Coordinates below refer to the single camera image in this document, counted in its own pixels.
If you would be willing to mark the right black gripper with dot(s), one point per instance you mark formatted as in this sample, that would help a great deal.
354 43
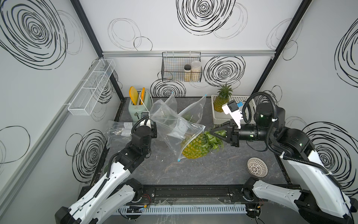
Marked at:
232 137

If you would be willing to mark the clear zip-top bag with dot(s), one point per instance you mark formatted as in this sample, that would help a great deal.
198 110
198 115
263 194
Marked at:
118 134
172 102
194 112
175 131

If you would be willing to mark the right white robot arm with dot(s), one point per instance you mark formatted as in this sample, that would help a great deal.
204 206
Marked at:
320 199

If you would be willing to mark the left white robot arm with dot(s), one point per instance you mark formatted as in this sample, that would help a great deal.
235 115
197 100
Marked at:
114 189

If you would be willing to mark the white round sink strainer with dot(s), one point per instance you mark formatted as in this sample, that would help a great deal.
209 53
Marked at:
257 167

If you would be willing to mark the white-lid spice jar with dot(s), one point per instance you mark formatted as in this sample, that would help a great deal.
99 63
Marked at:
196 71

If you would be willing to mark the dark-lid spice jar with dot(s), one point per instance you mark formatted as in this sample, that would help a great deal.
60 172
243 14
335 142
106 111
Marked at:
187 73

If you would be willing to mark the right yellow toast slice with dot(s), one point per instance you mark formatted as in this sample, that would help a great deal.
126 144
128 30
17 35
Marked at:
142 96

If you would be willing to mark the yellow toast slice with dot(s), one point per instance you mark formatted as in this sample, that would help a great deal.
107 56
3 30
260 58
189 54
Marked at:
133 93
142 96

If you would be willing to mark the mint green toaster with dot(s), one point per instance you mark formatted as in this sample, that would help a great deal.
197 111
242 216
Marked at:
136 110

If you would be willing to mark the left yellow toast slice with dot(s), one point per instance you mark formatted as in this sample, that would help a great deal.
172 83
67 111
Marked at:
133 93

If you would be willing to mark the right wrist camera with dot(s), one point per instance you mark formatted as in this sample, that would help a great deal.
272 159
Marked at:
234 110

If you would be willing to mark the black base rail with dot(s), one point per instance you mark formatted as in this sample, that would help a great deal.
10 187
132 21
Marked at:
159 193

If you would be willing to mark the grey slotted cable duct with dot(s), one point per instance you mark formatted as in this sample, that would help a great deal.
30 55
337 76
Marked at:
183 209

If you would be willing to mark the black wire wall basket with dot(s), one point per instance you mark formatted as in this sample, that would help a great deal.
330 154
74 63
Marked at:
173 63

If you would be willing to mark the white mesh wall shelf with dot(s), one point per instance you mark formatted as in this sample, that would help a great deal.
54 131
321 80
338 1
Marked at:
87 97

